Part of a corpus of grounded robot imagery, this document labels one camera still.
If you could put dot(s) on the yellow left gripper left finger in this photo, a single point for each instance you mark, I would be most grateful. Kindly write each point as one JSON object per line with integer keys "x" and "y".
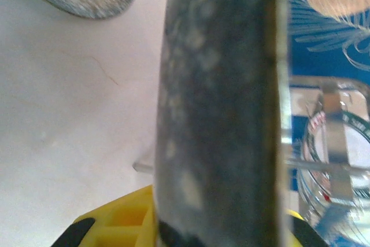
{"x": 121, "y": 224}

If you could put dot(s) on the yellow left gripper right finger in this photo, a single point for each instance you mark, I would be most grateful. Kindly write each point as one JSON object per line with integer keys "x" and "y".
{"x": 300, "y": 232}

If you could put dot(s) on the green rim white plate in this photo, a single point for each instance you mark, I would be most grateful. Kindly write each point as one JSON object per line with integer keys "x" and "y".
{"x": 359, "y": 154}

